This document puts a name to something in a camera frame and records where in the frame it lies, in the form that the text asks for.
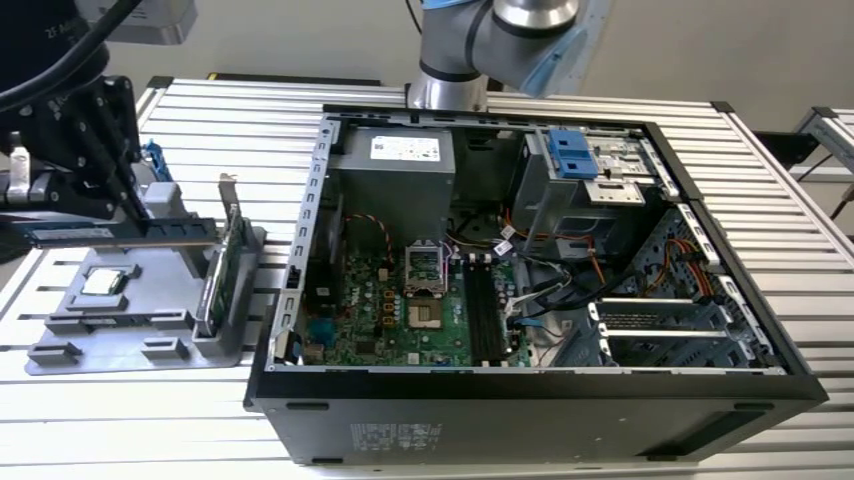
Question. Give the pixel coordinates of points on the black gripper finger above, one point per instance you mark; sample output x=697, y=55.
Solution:
x=109, y=125
x=87, y=197

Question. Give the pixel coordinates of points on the RAM stick with blue label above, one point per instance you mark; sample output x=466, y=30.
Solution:
x=180, y=231

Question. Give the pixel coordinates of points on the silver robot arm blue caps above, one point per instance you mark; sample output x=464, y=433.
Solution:
x=467, y=45

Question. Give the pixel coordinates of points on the black RAM slot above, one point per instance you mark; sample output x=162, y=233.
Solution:
x=475, y=310
x=492, y=310

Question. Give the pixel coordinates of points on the hard disk in blue carrier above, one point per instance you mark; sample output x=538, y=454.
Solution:
x=159, y=165

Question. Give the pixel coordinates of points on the black round floor object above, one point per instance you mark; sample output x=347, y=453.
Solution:
x=13, y=250

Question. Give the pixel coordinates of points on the silver CPU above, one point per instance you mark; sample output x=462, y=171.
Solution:
x=101, y=281

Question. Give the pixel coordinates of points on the grey parts rack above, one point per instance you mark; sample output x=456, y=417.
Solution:
x=154, y=285

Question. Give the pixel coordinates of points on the green graphics card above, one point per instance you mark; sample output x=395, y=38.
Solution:
x=223, y=280

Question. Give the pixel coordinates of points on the grey power supply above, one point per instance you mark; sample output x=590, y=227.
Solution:
x=394, y=200

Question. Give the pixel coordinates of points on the green motherboard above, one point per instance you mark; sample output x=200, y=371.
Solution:
x=360, y=320

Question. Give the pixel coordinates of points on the CPU socket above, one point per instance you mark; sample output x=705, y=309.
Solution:
x=424, y=314

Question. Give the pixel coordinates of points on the grey metal drive cage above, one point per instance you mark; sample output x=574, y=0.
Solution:
x=554, y=200

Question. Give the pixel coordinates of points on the black PC case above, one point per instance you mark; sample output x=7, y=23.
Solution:
x=467, y=425

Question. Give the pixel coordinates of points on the grey metal disk bay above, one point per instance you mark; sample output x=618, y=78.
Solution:
x=667, y=332

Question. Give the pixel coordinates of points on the metal slat side table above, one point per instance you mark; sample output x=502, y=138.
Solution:
x=830, y=130

